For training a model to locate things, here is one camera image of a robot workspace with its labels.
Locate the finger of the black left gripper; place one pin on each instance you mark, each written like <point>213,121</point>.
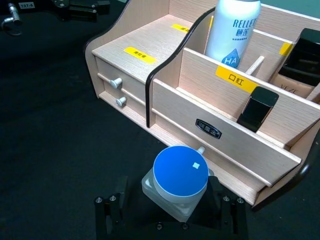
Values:
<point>80,15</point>
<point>102,6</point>

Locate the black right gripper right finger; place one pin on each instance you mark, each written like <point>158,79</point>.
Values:
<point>226,212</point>

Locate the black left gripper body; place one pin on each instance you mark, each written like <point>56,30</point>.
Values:
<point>40,3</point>

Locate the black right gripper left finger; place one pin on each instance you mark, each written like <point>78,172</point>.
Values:
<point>110,212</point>

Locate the clear jar with blue lid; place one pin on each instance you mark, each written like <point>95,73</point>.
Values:
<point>180,172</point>

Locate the wide wooden drawer, white knob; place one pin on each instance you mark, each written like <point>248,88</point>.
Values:
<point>232,172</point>

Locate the pale wooden desk organizer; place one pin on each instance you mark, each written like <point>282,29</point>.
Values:
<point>155,35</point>

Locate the small wooden drawer, silver knob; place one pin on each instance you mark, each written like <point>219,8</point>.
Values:
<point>116,82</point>
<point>121,101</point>

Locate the black table cloth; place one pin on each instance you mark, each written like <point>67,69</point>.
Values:
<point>50,125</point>

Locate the black lipstick tube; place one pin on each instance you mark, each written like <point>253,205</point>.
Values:
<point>257,110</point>

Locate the white spray bottle, blue print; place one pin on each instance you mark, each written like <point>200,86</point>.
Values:
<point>232,30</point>

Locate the thin wooden stick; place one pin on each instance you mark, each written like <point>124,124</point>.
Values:
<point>255,65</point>

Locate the foundation bottle with black cap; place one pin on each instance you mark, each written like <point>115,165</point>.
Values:
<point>303,55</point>

